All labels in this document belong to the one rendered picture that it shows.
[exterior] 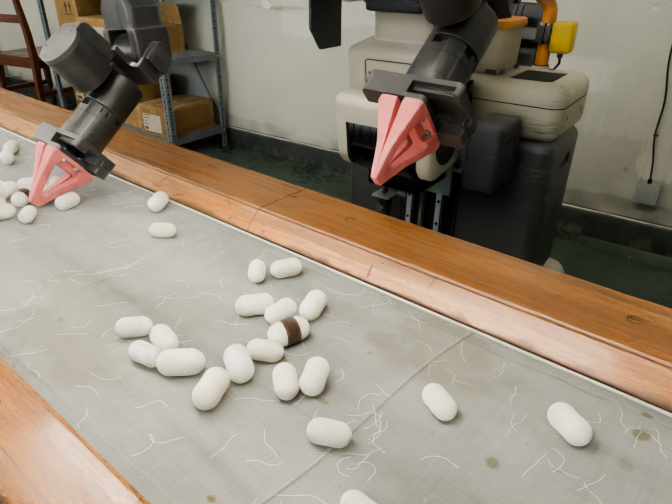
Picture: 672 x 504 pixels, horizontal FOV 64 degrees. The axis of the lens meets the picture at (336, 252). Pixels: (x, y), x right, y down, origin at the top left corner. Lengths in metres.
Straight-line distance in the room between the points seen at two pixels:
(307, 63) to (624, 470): 2.77
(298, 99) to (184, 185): 2.36
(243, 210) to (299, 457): 0.38
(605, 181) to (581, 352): 2.03
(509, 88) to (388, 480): 1.03
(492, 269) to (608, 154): 1.93
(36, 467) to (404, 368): 0.27
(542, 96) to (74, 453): 1.11
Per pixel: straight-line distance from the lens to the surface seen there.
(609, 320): 0.53
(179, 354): 0.45
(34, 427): 0.42
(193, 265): 0.61
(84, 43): 0.78
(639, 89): 2.41
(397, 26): 1.12
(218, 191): 0.74
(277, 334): 0.46
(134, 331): 0.51
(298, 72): 3.08
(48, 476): 0.39
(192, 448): 0.41
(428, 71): 0.54
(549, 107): 1.27
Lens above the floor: 1.04
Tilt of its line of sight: 28 degrees down
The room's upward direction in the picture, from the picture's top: 1 degrees clockwise
